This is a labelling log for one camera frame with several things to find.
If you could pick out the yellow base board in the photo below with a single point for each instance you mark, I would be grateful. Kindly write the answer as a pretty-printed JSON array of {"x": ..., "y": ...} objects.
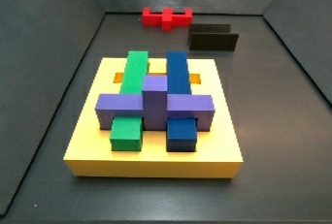
[{"x": 216, "y": 159}]

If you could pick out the green long block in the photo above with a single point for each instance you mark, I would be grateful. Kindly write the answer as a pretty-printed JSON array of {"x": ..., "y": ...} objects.
[{"x": 127, "y": 132}]

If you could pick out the blue long block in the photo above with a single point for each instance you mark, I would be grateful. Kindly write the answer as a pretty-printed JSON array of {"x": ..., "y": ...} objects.
[{"x": 181, "y": 123}]

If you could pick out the black block holder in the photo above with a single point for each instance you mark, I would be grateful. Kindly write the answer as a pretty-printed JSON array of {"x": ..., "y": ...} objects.
[{"x": 212, "y": 37}]

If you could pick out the red cross-shaped block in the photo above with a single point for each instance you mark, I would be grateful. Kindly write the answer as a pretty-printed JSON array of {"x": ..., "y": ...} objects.
[{"x": 167, "y": 19}]

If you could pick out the purple cross block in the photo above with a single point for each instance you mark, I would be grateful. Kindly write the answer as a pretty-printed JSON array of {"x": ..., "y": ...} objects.
[{"x": 156, "y": 105}]

